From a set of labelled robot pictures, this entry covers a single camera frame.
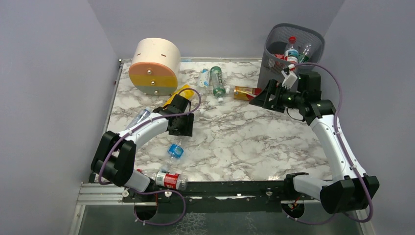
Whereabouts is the clear bottle small label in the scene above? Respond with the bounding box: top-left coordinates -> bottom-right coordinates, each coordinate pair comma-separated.
126,107 -> 151,129

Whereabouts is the clear bottle red blue label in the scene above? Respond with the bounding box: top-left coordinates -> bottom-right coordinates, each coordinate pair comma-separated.
284,36 -> 299,64

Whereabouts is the clear bottle dark green label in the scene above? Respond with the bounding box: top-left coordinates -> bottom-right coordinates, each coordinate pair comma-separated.
298,43 -> 313,63

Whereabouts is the clear bottle red label front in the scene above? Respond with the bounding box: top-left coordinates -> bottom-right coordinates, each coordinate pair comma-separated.
137,169 -> 188,190

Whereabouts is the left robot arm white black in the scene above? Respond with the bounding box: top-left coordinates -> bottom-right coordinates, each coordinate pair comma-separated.
91,95 -> 194,192

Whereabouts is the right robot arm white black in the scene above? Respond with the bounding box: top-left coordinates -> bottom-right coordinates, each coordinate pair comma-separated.
250,71 -> 380,214

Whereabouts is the grey mesh waste bin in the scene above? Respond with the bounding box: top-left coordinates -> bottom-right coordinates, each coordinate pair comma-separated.
257,23 -> 325,89

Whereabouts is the yellow drink bottle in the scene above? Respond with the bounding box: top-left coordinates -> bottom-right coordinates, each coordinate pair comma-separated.
163,84 -> 194,107

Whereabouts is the green plastic bottle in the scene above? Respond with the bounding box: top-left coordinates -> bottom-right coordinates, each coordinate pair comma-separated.
210,66 -> 226,102

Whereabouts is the clear bottle white blue label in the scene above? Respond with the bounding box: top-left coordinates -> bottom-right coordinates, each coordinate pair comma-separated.
197,68 -> 210,95

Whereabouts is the cream orange round drum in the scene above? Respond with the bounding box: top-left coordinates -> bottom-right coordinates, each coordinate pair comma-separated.
128,38 -> 181,96

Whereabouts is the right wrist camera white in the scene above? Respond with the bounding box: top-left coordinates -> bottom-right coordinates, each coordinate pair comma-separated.
281,64 -> 298,90

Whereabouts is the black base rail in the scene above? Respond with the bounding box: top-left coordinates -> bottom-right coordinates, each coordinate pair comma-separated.
122,181 -> 311,218

